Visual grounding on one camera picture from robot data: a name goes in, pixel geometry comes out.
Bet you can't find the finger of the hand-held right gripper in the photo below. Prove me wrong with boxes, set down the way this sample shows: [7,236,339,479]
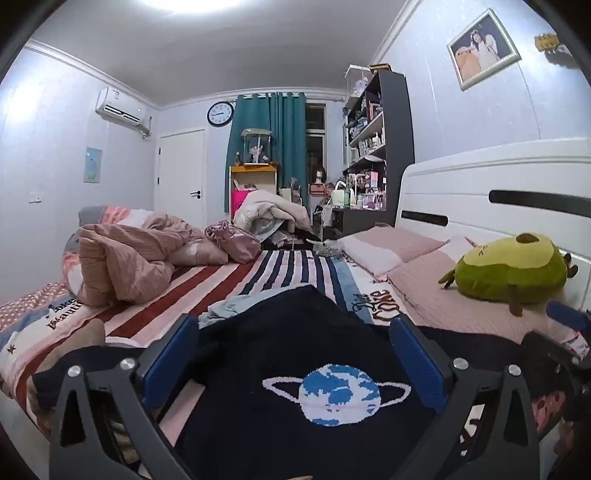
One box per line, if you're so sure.
[546,300,591,330]

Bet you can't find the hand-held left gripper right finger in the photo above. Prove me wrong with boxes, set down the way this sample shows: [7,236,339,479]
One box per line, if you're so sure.
[390,316,541,480]

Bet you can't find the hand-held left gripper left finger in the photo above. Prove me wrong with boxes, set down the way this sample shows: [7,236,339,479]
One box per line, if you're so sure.
[48,314,200,480]

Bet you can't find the navy planet print sweater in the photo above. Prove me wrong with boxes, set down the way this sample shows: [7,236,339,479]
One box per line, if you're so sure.
[31,284,555,480]

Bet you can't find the large pink pillow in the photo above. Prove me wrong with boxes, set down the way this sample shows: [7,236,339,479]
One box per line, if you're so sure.
[387,251,575,344]

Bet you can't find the green avocado plush toy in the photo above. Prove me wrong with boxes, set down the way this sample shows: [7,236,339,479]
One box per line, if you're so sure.
[438,233,580,317]

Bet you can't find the light blue garment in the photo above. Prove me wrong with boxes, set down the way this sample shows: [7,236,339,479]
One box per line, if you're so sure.
[198,294,260,329]

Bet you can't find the pink quilt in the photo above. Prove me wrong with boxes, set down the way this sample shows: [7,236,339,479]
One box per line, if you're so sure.
[76,213,232,308]

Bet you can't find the small pink pillow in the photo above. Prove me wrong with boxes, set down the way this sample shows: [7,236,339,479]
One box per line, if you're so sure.
[341,226,448,277]

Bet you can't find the shiny pink garment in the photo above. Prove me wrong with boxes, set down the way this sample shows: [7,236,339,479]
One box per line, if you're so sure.
[204,220,263,265]

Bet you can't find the striped star print bed sheet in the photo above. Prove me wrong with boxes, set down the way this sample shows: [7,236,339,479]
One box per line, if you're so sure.
[0,205,591,480]

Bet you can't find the white bed headboard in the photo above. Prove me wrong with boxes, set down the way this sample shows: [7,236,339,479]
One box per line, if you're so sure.
[396,138,591,278]

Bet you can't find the heap of pale blankets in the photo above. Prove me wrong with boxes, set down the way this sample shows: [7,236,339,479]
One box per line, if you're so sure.
[233,189,312,243]

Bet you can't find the white door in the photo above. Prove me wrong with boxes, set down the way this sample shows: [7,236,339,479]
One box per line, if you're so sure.
[157,130,206,227]

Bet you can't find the yellow shelf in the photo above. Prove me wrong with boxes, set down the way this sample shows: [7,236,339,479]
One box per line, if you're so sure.
[229,164,280,217]

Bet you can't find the dark cluttered bookshelf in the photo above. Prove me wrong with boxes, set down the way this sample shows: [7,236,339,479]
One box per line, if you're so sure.
[342,65,415,238]

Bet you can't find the glass display case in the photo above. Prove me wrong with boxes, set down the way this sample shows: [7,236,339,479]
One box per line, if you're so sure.
[240,128,272,166]

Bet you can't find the window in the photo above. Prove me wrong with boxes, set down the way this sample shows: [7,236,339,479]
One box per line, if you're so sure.
[305,104,328,183]

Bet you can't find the teal curtain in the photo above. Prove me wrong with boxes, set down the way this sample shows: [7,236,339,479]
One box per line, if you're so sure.
[225,92,308,213]

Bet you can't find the white air conditioner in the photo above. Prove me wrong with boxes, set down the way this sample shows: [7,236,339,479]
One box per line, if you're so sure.
[95,88,152,138]

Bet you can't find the yellow guitar headstock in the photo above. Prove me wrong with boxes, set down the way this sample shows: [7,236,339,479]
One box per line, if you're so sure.
[534,32,573,55]

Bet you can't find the ceiling lamp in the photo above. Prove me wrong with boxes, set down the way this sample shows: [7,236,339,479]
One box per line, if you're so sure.
[134,0,241,11]

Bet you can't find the small blue wall poster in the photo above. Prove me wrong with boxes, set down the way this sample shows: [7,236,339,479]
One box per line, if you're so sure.
[84,147,103,183]

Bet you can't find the round wall clock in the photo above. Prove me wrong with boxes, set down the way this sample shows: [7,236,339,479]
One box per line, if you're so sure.
[207,102,235,127]

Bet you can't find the framed wall picture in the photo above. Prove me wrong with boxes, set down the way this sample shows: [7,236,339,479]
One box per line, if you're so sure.
[446,8,522,90]

